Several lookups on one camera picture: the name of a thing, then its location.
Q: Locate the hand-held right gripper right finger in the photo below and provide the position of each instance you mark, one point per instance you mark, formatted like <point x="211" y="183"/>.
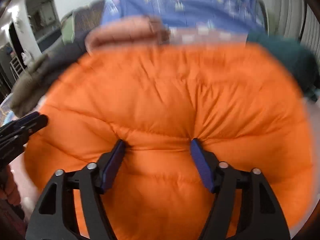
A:
<point x="201" y="166"/>

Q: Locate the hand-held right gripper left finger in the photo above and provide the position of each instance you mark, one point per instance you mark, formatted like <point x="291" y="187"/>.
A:
<point x="113" y="166"/>

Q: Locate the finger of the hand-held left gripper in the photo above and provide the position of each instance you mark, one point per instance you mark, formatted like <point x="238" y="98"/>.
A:
<point x="23" y="119"/>
<point x="35" y="125"/>

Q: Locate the orange puffer jacket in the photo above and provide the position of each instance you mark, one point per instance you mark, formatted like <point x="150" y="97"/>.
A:
<point x="162" y="100"/>

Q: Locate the person's left hand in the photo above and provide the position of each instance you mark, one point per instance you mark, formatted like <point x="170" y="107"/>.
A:
<point x="11" y="188"/>

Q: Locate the brown fleece garment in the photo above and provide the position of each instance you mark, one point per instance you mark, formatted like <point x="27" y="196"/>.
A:
<point x="31" y="87"/>

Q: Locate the white lucky cat figurine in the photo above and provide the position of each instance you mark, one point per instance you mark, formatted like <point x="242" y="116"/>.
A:
<point x="26" y="58"/>

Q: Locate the black jacket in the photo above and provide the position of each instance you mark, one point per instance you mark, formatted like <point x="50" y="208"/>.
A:
<point x="67" y="52"/>

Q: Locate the dark kitchen counter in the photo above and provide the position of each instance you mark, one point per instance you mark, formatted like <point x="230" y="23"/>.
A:
<point x="47" y="38"/>

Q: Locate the green sofa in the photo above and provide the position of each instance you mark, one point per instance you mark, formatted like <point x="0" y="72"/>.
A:
<point x="67" y="28"/>

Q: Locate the dark branch print blanket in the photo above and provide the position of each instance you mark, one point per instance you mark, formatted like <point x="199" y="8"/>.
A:
<point x="87" y="16"/>

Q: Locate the pink jacket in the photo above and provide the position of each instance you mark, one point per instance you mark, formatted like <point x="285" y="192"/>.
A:
<point x="125" y="31"/>

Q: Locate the dark green garment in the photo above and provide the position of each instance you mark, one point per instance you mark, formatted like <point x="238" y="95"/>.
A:
<point x="287" y="60"/>

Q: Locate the blue tree print sheet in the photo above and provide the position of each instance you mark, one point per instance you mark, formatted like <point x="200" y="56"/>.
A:
<point x="185" y="5"/>

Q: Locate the black floor lamp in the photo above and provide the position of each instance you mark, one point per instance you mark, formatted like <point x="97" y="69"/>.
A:
<point x="303" y="22"/>

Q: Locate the white ribbed radiator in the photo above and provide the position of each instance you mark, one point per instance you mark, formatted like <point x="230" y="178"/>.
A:
<point x="292" y="12"/>

